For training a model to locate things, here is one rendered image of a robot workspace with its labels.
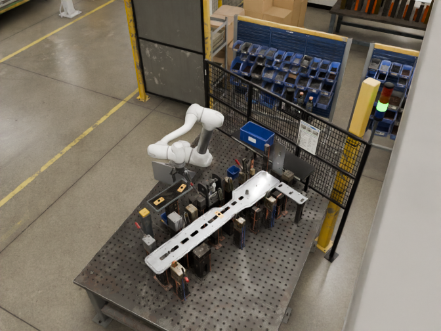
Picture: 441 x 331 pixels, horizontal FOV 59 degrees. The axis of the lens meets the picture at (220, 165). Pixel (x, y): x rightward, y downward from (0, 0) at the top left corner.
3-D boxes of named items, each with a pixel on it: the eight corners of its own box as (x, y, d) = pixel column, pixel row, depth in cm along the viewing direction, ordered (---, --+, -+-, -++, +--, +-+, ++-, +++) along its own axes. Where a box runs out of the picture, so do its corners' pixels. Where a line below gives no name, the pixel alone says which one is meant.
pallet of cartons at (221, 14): (249, 94, 636) (252, 32, 564) (203, 84, 658) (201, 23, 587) (271, 60, 717) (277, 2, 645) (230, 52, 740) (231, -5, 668)
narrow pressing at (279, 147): (281, 175, 358) (285, 147, 335) (272, 169, 364) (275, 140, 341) (281, 175, 358) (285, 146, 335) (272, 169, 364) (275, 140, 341)
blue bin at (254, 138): (264, 152, 377) (265, 141, 368) (239, 139, 391) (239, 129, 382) (273, 143, 386) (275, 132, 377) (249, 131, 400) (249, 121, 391)
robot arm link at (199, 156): (191, 154, 401) (211, 159, 402) (187, 166, 392) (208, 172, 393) (204, 102, 339) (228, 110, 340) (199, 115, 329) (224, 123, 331)
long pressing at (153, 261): (160, 278, 283) (160, 277, 282) (142, 259, 295) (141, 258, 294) (281, 182, 353) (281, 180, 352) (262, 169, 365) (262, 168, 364)
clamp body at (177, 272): (182, 304, 299) (179, 279, 274) (170, 291, 307) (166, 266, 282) (193, 295, 305) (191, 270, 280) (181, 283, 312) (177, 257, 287)
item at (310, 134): (315, 156, 355) (321, 129, 334) (295, 144, 367) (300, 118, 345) (316, 155, 356) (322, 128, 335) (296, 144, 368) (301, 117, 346)
